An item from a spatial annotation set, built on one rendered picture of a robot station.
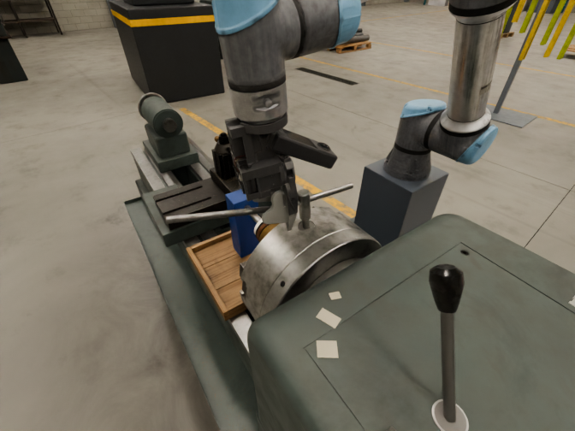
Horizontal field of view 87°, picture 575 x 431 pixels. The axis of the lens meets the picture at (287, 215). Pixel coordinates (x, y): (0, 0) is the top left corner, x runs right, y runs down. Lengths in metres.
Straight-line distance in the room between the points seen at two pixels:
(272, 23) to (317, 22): 0.06
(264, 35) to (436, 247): 0.43
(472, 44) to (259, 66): 0.51
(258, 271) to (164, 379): 1.34
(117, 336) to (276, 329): 1.72
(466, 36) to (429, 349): 0.60
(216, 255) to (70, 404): 1.21
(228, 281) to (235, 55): 0.71
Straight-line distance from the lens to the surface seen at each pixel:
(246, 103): 0.40
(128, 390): 1.91
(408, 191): 1.01
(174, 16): 5.33
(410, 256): 0.55
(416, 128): 0.99
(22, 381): 2.22
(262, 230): 0.79
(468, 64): 0.81
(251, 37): 0.38
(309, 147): 0.46
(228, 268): 1.00
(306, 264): 0.54
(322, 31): 0.43
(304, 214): 0.56
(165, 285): 1.48
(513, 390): 0.47
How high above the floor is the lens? 1.63
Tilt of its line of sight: 39 degrees down
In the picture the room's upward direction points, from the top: straight up
